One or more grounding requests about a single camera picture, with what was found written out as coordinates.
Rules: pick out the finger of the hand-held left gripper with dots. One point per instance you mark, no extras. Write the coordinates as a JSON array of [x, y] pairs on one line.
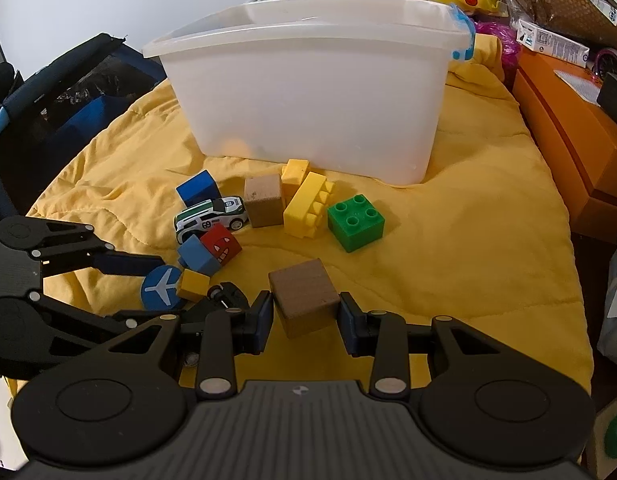
[[128, 319], [128, 263]]

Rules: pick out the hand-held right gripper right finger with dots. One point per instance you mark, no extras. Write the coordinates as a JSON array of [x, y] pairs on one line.
[[346, 325]]

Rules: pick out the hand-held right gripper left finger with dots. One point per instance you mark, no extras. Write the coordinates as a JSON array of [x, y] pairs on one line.
[[262, 327]]

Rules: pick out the blue round airplane disc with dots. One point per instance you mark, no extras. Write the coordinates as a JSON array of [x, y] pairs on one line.
[[161, 287]]

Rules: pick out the dark wooden cube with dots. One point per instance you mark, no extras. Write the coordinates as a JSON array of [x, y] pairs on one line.
[[303, 295]]

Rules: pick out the white plastic bin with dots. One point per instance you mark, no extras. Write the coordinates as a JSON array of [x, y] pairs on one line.
[[313, 95]]

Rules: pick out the small yellow block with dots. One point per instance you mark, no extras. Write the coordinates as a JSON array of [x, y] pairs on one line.
[[194, 285]]

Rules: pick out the green and white toy car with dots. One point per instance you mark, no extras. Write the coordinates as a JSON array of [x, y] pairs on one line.
[[208, 220]]

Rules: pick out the red face block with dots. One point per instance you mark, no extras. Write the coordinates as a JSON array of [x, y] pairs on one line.
[[221, 244]]

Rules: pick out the green brick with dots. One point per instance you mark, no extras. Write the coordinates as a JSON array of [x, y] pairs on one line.
[[356, 225]]

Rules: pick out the blue arch block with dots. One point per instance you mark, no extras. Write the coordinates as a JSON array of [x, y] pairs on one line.
[[198, 189]]

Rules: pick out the large yellow brick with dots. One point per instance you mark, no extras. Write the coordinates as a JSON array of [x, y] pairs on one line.
[[306, 210]]

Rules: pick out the light wooden cube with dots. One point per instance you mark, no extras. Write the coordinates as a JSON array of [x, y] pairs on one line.
[[263, 202]]

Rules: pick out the yellow blanket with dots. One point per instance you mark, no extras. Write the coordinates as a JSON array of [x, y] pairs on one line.
[[463, 260]]

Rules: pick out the small yellow brick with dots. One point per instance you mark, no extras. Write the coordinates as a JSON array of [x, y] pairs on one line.
[[293, 175]]

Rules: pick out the dark blue fabric chair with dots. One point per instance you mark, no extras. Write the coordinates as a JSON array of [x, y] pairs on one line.
[[63, 95]]

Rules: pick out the orange box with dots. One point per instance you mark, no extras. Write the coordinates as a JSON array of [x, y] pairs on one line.
[[568, 145]]

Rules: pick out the light blue packet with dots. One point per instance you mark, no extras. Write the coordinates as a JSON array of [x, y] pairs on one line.
[[462, 30]]

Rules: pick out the magenta plastic wrap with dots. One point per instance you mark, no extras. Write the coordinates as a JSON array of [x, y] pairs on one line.
[[498, 42]]

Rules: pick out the white and blue carton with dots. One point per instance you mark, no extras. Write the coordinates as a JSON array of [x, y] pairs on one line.
[[553, 42]]

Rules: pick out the small black box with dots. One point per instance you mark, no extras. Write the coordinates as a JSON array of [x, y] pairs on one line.
[[616, 100]]

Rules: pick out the dark tape roll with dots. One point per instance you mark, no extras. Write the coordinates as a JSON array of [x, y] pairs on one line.
[[608, 62]]

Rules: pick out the brown padded bag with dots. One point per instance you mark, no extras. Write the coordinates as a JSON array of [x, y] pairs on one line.
[[563, 5]]

